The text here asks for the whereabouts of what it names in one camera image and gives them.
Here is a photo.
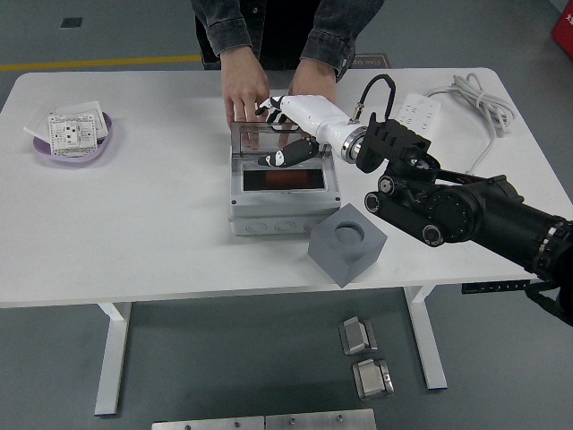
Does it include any orange cylinder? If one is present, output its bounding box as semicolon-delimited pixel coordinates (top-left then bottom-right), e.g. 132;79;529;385
264;172;310;189

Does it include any person's right hand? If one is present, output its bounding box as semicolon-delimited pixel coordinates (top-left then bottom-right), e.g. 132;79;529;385
218;47;271;151

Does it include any person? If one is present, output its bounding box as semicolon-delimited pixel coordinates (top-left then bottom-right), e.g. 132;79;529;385
190;0;386;73

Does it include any white power strip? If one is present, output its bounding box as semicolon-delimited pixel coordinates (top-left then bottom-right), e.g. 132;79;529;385
396;92;442;140

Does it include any black table control panel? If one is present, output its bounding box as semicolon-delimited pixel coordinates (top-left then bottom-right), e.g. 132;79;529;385
461;279;529;295

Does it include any grey electrical box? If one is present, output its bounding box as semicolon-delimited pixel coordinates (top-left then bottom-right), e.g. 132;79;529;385
227;123;344;237

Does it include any white socket panel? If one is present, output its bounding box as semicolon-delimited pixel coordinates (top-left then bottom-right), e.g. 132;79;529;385
47;111;100;159

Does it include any red object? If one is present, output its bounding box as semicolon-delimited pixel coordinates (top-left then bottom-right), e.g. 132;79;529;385
549;11;573;53

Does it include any white power cord with plug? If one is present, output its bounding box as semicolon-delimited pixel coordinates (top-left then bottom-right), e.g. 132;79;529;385
424;73;518;176

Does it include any grey cube with round hole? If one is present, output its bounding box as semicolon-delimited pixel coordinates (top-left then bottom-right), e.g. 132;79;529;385
307;202;389;288

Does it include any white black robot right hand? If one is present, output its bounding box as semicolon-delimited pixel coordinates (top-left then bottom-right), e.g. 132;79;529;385
254;93;364;169

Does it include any person's left hand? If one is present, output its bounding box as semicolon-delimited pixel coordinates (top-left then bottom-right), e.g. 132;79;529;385
276;56;340;149

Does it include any grey metal block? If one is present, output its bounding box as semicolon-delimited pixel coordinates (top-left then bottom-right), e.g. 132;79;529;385
352;357;396;400
338;315;380;357

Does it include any white cover plate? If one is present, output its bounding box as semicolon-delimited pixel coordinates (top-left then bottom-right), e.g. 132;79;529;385
22;100;112;145

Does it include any purple bowl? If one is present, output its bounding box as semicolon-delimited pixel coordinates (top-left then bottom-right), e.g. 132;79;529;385
31;111;115;170

